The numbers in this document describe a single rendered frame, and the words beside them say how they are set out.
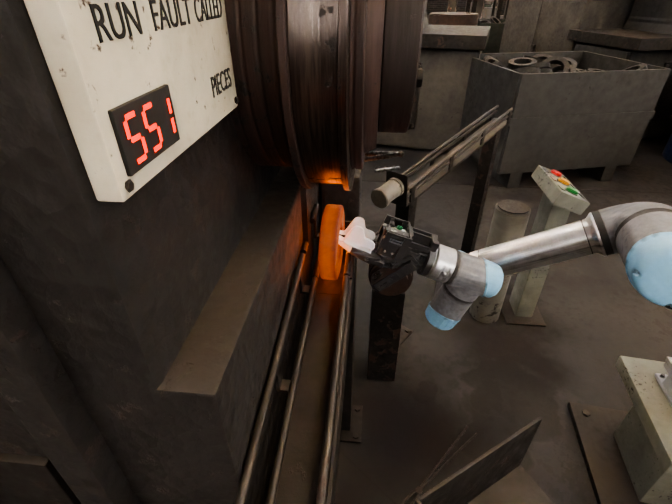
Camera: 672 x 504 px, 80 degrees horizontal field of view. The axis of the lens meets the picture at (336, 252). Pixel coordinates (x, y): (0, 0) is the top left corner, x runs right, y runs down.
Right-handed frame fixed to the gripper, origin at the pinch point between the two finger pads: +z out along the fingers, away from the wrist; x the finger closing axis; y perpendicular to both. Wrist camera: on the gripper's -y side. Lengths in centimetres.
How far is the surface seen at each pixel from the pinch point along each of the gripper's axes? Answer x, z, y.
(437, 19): -480, -66, 30
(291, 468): 41.4, -1.9, -12.0
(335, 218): 3.0, 1.6, 6.0
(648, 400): -1, -90, -18
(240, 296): 34.4, 11.4, 9.4
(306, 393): 30.0, -1.8, -10.8
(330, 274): 7.4, -1.0, -3.8
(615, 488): 7, -97, -45
